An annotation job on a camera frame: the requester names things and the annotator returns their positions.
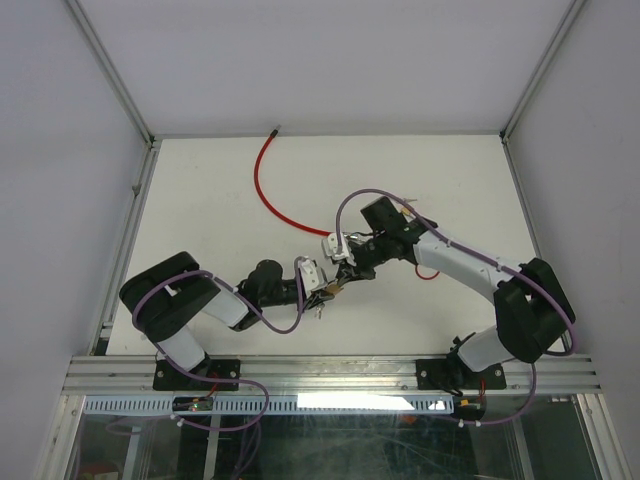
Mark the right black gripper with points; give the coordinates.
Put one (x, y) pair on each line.
(347, 273)

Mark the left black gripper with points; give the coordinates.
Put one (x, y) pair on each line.
(318, 297)

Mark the red thin-cable padlock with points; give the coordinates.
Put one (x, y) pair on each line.
(426, 273)

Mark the thick red cable lock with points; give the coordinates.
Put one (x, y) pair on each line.
(286, 187)

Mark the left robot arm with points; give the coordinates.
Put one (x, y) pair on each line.
(166, 297)

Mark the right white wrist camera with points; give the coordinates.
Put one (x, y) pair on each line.
(335, 248)

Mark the white slotted cable duct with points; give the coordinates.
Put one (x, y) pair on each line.
(331, 403)

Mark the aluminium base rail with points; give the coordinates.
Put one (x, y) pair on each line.
(280, 375)

